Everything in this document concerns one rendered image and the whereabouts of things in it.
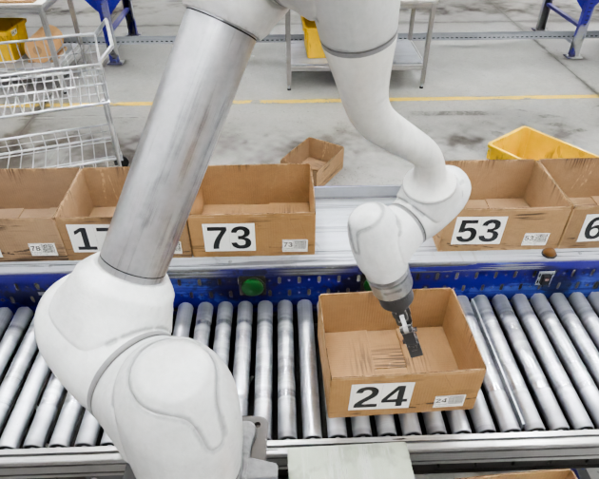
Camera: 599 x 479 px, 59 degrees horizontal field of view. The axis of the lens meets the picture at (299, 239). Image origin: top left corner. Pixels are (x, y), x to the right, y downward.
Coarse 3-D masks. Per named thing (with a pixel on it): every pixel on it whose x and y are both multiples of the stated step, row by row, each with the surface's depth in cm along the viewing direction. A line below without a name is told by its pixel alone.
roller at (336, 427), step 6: (318, 306) 171; (318, 312) 170; (324, 396) 146; (330, 420) 138; (336, 420) 138; (342, 420) 138; (330, 426) 137; (336, 426) 136; (342, 426) 137; (330, 432) 136; (336, 432) 135; (342, 432) 135
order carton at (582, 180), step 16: (544, 160) 184; (560, 160) 184; (576, 160) 184; (592, 160) 184; (560, 176) 188; (576, 176) 188; (592, 176) 189; (576, 192) 193; (592, 192) 193; (576, 208) 161; (592, 208) 162; (576, 224) 165; (560, 240) 170; (576, 240) 170
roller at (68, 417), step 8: (72, 400) 142; (64, 408) 141; (72, 408) 141; (80, 408) 143; (64, 416) 138; (72, 416) 139; (56, 424) 138; (64, 424) 137; (72, 424) 138; (56, 432) 135; (64, 432) 135; (72, 432) 137; (56, 440) 133; (64, 440) 134
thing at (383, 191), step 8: (320, 192) 193; (328, 192) 193; (336, 192) 193; (344, 192) 193; (352, 192) 193; (360, 192) 193; (368, 192) 193; (376, 192) 194; (384, 192) 194; (392, 192) 194
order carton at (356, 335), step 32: (448, 288) 152; (320, 320) 145; (352, 320) 158; (384, 320) 159; (416, 320) 160; (448, 320) 156; (320, 352) 150; (352, 352) 154; (384, 352) 155; (448, 352) 154; (480, 352) 134; (352, 384) 129; (416, 384) 131; (448, 384) 132; (480, 384) 133
